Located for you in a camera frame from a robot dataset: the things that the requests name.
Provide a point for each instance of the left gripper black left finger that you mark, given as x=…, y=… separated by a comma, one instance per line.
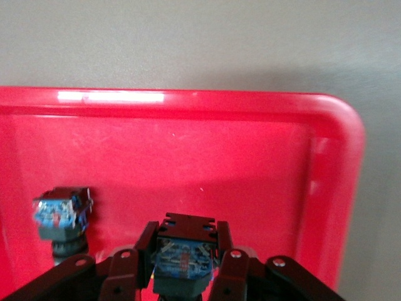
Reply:
x=119, y=276

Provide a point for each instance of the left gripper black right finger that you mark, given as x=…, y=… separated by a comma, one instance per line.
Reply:
x=238, y=279

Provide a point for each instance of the red cap push button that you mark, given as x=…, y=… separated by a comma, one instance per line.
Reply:
x=59, y=213
x=185, y=260

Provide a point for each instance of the red plastic tray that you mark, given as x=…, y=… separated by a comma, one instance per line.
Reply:
x=219, y=156

